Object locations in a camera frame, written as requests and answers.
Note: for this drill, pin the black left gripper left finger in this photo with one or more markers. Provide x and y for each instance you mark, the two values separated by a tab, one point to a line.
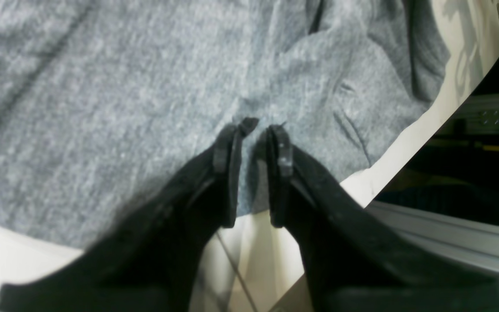
149	261

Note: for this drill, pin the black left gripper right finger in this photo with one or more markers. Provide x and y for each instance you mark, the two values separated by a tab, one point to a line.
352	261

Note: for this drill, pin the grey t-shirt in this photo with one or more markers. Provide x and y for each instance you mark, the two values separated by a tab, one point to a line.
102	101

